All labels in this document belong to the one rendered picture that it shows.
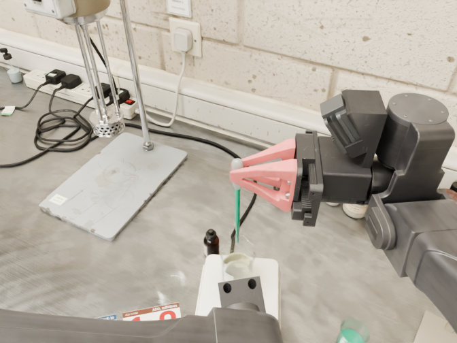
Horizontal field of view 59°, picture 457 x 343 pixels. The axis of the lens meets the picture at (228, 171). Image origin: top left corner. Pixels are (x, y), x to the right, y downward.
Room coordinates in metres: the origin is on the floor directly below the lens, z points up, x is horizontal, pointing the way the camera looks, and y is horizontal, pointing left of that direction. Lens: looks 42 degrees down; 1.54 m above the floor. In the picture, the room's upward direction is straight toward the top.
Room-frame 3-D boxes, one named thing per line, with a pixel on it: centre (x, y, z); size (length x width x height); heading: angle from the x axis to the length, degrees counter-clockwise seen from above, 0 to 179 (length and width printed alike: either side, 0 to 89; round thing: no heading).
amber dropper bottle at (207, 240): (0.47, 0.03, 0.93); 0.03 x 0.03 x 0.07
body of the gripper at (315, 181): (0.34, -0.12, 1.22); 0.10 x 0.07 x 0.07; 175
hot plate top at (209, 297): (0.34, -0.02, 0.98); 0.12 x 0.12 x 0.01; 85
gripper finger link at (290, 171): (0.35, -0.05, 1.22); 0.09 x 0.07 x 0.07; 85
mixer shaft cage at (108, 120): (0.68, 0.25, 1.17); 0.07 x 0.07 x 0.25
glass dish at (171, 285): (0.39, 0.10, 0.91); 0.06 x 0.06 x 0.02
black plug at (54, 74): (1.05, 0.51, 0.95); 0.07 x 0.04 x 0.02; 153
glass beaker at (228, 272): (0.36, -0.01, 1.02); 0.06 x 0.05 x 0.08; 174
